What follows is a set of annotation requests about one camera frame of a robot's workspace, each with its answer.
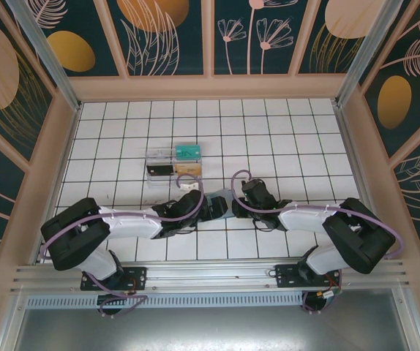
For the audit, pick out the wall panel small yellow oval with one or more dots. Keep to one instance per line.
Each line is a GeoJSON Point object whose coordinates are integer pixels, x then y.
{"type": "Point", "coordinates": [85, 55]}

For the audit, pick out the teal credit card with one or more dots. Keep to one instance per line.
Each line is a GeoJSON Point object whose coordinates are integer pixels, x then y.
{"type": "Point", "coordinates": [188, 153]}

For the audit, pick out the wall panel pink flowers print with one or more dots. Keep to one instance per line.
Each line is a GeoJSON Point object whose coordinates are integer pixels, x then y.
{"type": "Point", "coordinates": [254, 55]}

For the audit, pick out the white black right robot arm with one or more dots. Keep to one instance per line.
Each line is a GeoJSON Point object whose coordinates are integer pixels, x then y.
{"type": "Point", "coordinates": [305, 219]}

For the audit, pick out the wall panel orange circle leaves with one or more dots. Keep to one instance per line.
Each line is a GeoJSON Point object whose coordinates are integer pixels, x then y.
{"type": "Point", "coordinates": [158, 55]}

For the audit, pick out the aluminium front mounting rail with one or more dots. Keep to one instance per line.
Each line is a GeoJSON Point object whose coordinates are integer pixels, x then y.
{"type": "Point", "coordinates": [210, 278]}

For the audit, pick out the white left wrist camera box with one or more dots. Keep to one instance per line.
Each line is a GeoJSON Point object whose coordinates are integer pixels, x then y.
{"type": "Point", "coordinates": [188, 187]}

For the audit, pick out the aluminium table edge rail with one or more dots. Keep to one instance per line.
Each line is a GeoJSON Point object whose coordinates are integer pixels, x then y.
{"type": "Point", "coordinates": [64, 161]}
{"type": "Point", "coordinates": [355, 161]}

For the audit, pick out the wall panel pink circle print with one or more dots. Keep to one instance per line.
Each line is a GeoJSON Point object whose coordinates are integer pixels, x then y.
{"type": "Point", "coordinates": [327, 47]}

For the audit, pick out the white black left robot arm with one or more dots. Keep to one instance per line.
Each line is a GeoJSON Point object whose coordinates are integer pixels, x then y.
{"type": "Point", "coordinates": [129, 223]}

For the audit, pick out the aluminium corner post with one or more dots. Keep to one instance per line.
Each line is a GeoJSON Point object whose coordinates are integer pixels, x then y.
{"type": "Point", "coordinates": [47, 55]}
{"type": "Point", "coordinates": [362, 55]}

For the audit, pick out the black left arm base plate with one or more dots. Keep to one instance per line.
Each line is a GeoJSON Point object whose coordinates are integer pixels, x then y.
{"type": "Point", "coordinates": [137, 276]}

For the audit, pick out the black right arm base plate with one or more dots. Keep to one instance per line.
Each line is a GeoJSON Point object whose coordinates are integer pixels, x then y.
{"type": "Point", "coordinates": [287, 276]}

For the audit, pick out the wall panel oval and fern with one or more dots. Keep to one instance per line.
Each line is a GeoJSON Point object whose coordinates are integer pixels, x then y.
{"type": "Point", "coordinates": [415, 91]}

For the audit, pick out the grey metal sheet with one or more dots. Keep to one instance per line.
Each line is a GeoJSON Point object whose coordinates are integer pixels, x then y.
{"type": "Point", "coordinates": [232, 329]}

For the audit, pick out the black credit card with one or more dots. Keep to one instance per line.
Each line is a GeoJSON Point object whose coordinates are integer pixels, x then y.
{"type": "Point", "coordinates": [158, 170]}

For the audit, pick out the clear acrylic card organizer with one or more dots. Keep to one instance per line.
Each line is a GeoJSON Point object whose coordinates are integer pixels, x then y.
{"type": "Point", "coordinates": [158, 153]}

